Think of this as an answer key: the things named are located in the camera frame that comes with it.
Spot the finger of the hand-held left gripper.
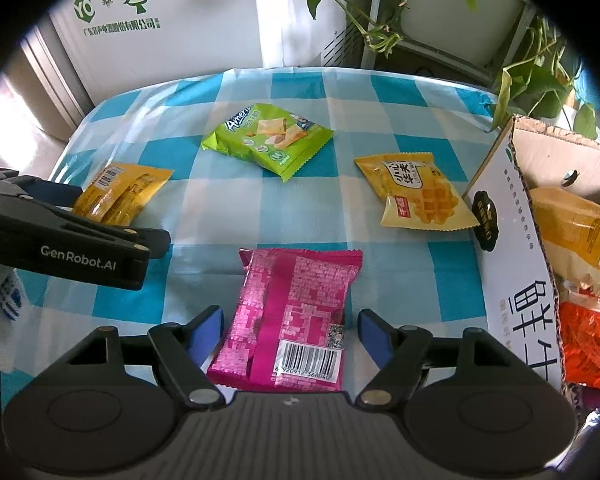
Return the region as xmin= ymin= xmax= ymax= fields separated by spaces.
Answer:
xmin=50 ymin=207 xmax=172 ymax=261
xmin=7 ymin=174 xmax=84 ymax=212

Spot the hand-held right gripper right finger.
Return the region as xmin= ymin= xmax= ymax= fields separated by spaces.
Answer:
xmin=355 ymin=308 xmax=531 ymax=408

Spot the red snack packet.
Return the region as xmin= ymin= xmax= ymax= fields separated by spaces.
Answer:
xmin=557 ymin=285 xmax=600 ymax=391

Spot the white printed cardboard box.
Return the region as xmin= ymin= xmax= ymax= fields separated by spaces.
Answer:
xmin=462 ymin=114 xmax=600 ymax=396

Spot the white cracker packet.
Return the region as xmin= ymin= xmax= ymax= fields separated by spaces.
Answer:
xmin=0 ymin=260 xmax=31 ymax=373

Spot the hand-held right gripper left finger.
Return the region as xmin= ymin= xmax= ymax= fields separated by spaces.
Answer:
xmin=60 ymin=304 xmax=227 ymax=407

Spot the leafy green houseplant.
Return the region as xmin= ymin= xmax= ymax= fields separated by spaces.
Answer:
xmin=487 ymin=12 xmax=600 ymax=142

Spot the green trailing pothos plant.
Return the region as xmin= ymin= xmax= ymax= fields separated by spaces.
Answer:
xmin=228 ymin=0 xmax=481 ymax=58

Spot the yellow waffle snack packet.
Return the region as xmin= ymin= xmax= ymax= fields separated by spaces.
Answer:
xmin=354 ymin=152 xmax=480 ymax=231

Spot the pink snack packet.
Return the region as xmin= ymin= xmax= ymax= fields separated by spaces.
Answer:
xmin=207 ymin=247 xmax=363 ymax=392

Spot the blue white checkered tablecloth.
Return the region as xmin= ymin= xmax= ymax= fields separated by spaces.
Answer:
xmin=0 ymin=67 xmax=511 ymax=396

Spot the small orange snack packet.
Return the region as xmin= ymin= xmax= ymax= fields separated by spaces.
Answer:
xmin=72 ymin=162 xmax=174 ymax=226

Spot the grey cabinet door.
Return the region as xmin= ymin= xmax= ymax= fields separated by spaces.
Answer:
xmin=0 ymin=20 xmax=98 ymax=146

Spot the green cracker packet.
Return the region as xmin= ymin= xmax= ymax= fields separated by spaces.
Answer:
xmin=201 ymin=103 xmax=334 ymax=183

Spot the large mustard yellow snack packet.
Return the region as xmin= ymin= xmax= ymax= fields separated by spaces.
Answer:
xmin=529 ymin=187 xmax=600 ymax=302

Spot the white standing appliance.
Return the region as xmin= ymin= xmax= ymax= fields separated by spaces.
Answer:
xmin=256 ymin=0 xmax=352 ymax=69

